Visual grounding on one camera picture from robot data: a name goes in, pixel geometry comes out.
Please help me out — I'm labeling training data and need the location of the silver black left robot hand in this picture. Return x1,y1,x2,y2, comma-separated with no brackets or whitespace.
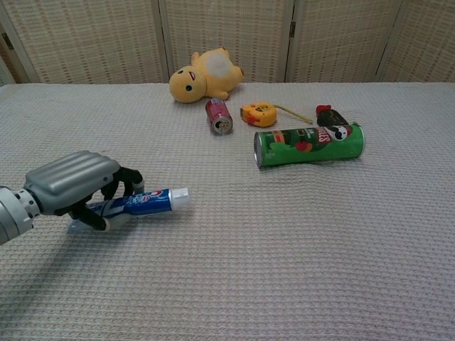
23,150,146,232

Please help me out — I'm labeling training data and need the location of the blue white toothpaste tube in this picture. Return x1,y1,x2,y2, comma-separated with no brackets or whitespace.
66,187,191,235

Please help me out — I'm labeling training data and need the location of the black red small object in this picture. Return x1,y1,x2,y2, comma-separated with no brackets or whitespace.
314,104,350,128

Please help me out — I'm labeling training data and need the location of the woven folding screen panel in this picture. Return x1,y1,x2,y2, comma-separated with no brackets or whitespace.
159,0,296,85
376,0,455,83
0,0,170,85
286,0,405,83

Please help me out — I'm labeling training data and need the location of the yellow plush duck toy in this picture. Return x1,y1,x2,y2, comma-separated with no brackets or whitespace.
168,45,245,104

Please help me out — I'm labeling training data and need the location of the red soda can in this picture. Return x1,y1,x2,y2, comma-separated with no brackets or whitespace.
205,98,234,136

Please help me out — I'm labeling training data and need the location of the beige woven tablecloth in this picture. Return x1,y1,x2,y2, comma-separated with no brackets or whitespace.
0,82,455,341

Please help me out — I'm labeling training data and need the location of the yellow tape measure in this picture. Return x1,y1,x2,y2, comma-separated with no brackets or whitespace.
240,102,314,128

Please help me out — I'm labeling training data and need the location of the green Pringles can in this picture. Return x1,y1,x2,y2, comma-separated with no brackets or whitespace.
253,122,365,170

